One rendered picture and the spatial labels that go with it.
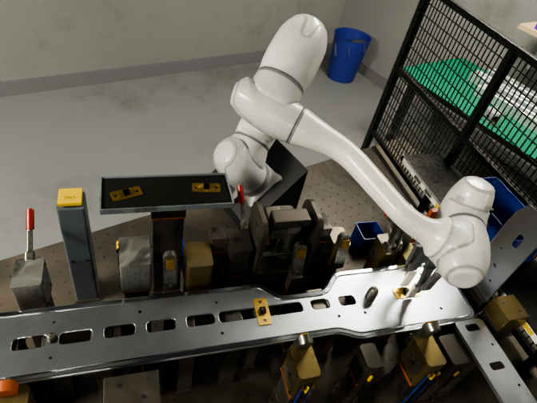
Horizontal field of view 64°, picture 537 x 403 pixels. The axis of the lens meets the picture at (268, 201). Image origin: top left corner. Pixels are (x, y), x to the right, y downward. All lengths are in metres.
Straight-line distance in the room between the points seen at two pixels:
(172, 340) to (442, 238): 0.70
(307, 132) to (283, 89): 0.12
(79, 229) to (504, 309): 1.26
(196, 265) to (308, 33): 0.67
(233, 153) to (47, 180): 1.79
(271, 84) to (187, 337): 0.67
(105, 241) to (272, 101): 0.97
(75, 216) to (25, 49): 2.72
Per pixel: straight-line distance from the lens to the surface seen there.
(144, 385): 1.08
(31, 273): 1.25
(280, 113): 1.05
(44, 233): 2.80
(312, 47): 1.12
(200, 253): 1.22
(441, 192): 1.83
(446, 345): 1.40
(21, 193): 3.07
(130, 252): 1.18
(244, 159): 1.59
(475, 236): 1.04
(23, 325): 1.24
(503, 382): 1.41
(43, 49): 3.92
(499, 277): 1.51
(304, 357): 1.13
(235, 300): 1.23
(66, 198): 1.27
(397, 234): 1.42
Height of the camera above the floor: 2.02
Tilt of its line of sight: 42 degrees down
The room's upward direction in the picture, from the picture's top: 14 degrees clockwise
